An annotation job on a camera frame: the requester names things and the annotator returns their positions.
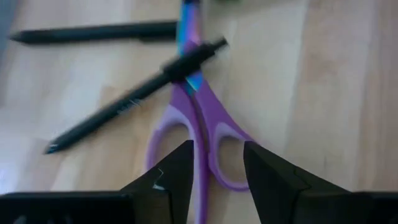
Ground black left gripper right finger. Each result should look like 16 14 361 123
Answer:
243 141 356 224

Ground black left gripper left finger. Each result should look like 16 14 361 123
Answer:
120 139 195 224

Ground purple handled scissors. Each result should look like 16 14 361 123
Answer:
146 0 259 224

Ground black pen with clip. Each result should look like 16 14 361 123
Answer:
43 37 229 156

